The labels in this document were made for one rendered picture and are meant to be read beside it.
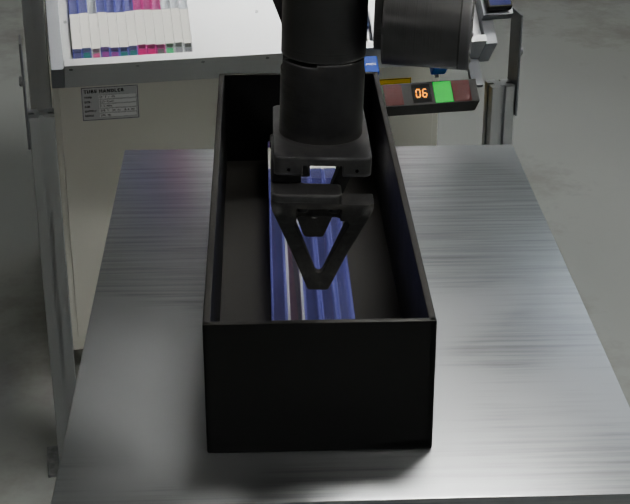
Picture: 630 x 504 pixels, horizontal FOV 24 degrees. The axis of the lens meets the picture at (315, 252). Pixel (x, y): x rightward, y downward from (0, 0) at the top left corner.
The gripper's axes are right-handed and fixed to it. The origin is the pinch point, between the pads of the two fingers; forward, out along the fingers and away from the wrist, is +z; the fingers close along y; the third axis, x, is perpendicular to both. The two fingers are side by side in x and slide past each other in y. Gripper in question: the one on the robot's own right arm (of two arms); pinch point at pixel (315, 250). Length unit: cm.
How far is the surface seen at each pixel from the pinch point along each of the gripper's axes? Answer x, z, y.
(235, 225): 6.2, 15.7, 39.3
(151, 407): 12.4, 17.4, 6.9
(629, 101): -103, 91, 300
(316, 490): -0.5, 17.0, -5.0
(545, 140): -74, 93, 270
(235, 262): 6.1, 15.8, 30.8
